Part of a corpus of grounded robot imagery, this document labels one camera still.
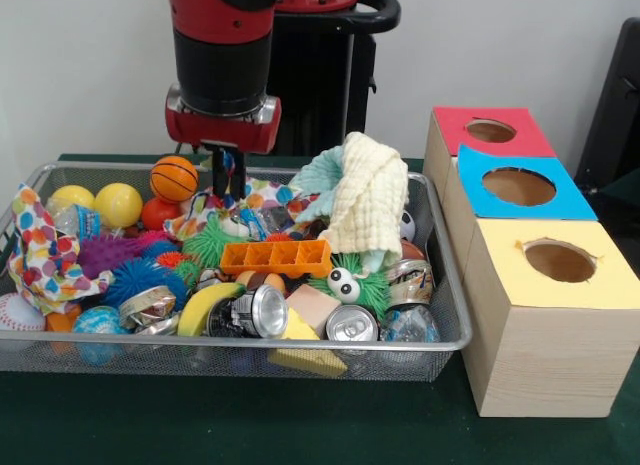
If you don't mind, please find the mint green waffle cloth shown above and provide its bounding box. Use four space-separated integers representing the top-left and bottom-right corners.
288 145 401 273

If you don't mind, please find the small orange plastic block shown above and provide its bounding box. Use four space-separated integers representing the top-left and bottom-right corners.
220 239 333 278

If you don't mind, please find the silver metal can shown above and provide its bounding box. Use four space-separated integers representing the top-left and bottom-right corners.
210 283 291 338
326 303 379 343

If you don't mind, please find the green spiky ball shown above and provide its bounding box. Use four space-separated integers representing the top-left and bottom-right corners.
310 250 391 316
182 215 246 271

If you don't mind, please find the dark green table cloth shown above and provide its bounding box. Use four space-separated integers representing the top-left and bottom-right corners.
0 153 640 465

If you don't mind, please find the black chair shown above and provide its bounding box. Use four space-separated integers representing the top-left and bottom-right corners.
575 18 640 248

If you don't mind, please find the cream yellow waffle cloth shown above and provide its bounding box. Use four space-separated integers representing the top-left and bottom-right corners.
315 132 409 258

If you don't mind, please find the yellow toy banana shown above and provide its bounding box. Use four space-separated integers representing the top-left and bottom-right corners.
177 282 246 336

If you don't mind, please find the white baseball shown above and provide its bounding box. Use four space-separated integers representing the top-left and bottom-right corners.
0 293 47 333

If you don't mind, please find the wooden cube block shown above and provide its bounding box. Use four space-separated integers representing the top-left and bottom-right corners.
288 285 341 336

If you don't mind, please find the purple spiky ball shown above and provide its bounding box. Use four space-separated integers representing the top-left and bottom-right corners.
78 233 141 281

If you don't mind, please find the yellow ball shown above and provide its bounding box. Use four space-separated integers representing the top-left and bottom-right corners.
48 185 96 214
95 183 144 229

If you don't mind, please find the wooden box with three holes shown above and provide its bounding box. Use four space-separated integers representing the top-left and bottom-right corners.
423 107 640 418

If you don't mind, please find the globe print ball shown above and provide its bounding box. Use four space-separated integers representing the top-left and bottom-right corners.
72 307 129 338

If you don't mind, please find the shallow wire mesh bin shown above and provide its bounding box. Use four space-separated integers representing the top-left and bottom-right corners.
0 162 474 381

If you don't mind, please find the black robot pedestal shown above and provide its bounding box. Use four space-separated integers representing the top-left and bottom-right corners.
265 0 401 156

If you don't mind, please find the orange red ball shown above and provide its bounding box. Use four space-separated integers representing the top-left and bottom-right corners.
141 196 183 232

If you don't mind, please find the yellow plastic block toy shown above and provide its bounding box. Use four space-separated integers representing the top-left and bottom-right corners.
268 307 348 376

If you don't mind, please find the blue fuzzy ball with eyes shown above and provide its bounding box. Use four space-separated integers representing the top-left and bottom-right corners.
103 258 189 308

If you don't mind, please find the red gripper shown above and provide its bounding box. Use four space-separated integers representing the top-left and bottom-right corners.
165 85 283 203

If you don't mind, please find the small orange basketball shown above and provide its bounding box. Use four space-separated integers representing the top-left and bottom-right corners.
150 155 199 203

